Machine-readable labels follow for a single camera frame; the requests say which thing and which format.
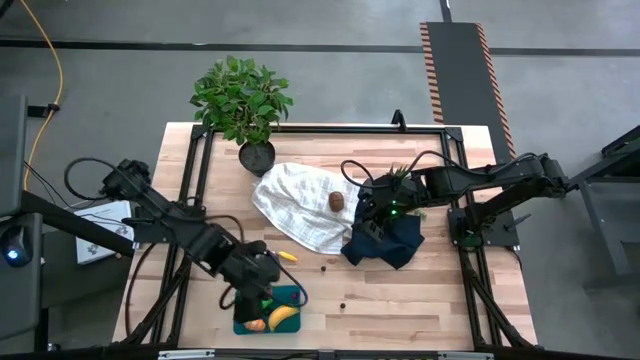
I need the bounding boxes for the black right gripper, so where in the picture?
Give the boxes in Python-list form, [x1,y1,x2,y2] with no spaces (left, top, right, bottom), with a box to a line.
[355,174,429,243]

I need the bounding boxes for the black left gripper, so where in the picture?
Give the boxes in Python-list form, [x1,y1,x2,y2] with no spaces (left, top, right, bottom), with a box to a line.
[219,239,281,324]

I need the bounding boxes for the navy blue cloth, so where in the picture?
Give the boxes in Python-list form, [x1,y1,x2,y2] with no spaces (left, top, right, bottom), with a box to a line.
[341,199,426,270]

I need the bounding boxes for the yellow toy banana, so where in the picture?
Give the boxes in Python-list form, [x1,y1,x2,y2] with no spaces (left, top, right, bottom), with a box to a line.
[268,304,300,332]

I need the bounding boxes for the teal plastic tupperware container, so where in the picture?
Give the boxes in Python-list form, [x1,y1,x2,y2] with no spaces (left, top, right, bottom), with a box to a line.
[232,284,302,336]

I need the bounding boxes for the potted succulent plant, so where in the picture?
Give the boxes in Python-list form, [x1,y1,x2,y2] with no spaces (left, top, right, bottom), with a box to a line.
[384,163,427,220]

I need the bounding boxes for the white checked cloth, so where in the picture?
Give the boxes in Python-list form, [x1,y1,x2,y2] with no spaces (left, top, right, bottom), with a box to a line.
[251,162,361,255]

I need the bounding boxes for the white cardboard box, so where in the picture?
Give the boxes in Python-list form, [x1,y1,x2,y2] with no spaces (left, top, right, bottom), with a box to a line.
[74,199,135,265]

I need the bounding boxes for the black ramp orange striped edges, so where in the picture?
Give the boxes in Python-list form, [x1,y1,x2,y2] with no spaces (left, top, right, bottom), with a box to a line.
[419,21,525,166]

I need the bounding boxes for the leafy green potted plant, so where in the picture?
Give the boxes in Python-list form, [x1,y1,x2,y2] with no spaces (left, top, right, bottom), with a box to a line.
[189,54,295,177]

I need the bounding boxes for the black support beam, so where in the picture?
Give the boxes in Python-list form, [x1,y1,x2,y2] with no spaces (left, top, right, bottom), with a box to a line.
[19,189,136,259]

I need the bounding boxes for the grey stand with light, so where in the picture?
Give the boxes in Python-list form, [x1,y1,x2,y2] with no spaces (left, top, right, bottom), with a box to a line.
[0,94,44,341]

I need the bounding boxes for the dark metal stand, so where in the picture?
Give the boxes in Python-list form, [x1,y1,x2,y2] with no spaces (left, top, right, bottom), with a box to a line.
[552,124,640,291]

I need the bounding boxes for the black aluminium table frame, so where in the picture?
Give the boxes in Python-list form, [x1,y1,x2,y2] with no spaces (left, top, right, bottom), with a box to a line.
[114,123,539,351]

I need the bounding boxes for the yellow floor cable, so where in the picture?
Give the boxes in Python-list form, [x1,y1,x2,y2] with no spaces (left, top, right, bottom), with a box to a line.
[18,0,65,192]

